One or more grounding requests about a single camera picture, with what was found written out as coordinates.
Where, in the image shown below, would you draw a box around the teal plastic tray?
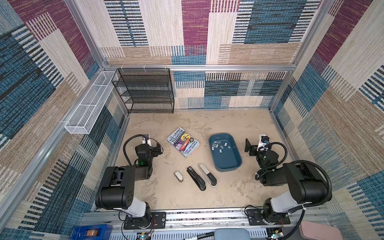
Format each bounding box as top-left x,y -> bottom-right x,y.
209,133 -> 243,172

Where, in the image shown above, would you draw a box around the small white mini stapler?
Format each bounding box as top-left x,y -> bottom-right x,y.
174,171 -> 184,182

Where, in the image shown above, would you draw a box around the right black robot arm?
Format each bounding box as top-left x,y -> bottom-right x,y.
244,135 -> 333,225

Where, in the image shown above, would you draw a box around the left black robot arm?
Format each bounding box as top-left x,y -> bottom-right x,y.
95,135 -> 163,230

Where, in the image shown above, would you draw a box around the treehouse paperback book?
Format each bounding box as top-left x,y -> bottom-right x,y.
167,128 -> 200,158

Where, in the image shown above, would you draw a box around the staple strips in tray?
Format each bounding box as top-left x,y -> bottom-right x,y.
211,140 -> 231,153

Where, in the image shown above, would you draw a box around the pink case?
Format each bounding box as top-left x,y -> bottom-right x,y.
299,221 -> 343,240

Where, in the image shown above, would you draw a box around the grey blue chair back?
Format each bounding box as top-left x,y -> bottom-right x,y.
214,229 -> 251,240

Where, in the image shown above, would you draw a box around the blue box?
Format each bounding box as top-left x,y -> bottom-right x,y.
70,224 -> 112,240

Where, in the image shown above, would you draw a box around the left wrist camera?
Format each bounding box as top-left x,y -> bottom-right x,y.
142,134 -> 152,146

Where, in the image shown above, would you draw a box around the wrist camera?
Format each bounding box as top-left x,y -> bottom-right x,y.
258,134 -> 270,152
142,134 -> 152,146

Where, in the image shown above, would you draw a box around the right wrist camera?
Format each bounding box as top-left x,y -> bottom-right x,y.
258,134 -> 270,152

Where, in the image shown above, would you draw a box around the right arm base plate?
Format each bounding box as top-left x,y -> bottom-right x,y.
245,208 -> 291,226

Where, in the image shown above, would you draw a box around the black wire mesh shelf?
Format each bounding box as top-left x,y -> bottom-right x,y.
112,68 -> 175,114

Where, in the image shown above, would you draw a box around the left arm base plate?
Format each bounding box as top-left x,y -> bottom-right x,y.
123,212 -> 167,230

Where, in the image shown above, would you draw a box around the white wire mesh basket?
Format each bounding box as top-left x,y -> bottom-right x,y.
65,71 -> 115,135

